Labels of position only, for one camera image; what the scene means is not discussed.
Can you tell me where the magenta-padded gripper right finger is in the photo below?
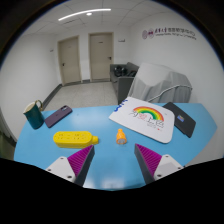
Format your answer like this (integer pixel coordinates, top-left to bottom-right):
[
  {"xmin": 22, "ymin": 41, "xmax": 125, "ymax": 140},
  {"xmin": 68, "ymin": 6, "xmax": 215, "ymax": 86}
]
[{"xmin": 134, "ymin": 143, "xmax": 185, "ymax": 185}]

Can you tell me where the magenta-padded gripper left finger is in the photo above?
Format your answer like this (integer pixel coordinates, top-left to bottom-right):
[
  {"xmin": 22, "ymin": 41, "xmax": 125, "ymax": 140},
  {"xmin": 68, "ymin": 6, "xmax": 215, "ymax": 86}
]
[{"xmin": 45, "ymin": 144, "xmax": 96, "ymax": 187}]

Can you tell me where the yellow power strip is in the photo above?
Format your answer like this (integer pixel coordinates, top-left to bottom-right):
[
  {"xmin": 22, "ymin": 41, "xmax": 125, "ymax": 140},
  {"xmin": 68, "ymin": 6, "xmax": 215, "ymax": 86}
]
[{"xmin": 53, "ymin": 130, "xmax": 100, "ymax": 149}]

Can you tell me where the white rainbow-print board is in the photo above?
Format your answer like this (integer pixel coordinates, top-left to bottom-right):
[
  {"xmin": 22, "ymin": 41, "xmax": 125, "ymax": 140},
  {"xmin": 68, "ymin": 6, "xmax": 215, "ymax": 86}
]
[{"xmin": 108, "ymin": 96, "xmax": 176, "ymax": 145}]

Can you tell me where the purple smartphone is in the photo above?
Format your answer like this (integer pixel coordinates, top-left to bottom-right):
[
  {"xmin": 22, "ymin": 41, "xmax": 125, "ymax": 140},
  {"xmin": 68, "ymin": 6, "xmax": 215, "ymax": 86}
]
[{"xmin": 44, "ymin": 105, "xmax": 73, "ymax": 129}]

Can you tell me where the dark green mug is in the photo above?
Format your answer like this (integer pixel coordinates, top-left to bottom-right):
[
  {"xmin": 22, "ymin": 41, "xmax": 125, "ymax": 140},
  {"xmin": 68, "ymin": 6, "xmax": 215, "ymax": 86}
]
[{"xmin": 23, "ymin": 99, "xmax": 45, "ymax": 130}]

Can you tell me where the grey sofa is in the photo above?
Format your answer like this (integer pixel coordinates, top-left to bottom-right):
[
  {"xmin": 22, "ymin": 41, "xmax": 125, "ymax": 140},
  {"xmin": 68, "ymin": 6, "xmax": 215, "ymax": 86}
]
[{"xmin": 109, "ymin": 61, "xmax": 140, "ymax": 105}]

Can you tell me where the grey cloth-covered object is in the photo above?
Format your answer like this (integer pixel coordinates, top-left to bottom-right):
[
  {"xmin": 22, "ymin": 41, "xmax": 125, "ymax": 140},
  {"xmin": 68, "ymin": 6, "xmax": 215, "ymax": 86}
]
[{"xmin": 127, "ymin": 62, "xmax": 193, "ymax": 104}]

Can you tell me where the black bag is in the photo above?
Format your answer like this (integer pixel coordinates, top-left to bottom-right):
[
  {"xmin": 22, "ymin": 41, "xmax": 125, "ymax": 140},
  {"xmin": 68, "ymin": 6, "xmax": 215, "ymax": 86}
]
[{"xmin": 113, "ymin": 65, "xmax": 138, "ymax": 78}]

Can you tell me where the beige door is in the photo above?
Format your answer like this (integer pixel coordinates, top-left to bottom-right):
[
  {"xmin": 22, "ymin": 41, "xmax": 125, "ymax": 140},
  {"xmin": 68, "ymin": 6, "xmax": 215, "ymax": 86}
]
[
  {"xmin": 57, "ymin": 35, "xmax": 82, "ymax": 86},
  {"xmin": 88, "ymin": 32, "xmax": 114, "ymax": 82}
]

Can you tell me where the long ceiling light strip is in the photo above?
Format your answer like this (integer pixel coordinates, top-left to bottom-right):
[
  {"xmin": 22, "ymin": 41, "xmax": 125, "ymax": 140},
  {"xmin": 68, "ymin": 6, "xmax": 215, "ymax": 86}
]
[{"xmin": 57, "ymin": 8, "xmax": 112, "ymax": 22}]

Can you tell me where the wall logo lettering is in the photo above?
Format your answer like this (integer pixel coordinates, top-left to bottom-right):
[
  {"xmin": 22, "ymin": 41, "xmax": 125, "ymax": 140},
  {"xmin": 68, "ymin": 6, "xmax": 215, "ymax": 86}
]
[{"xmin": 141, "ymin": 27, "xmax": 198, "ymax": 41}]

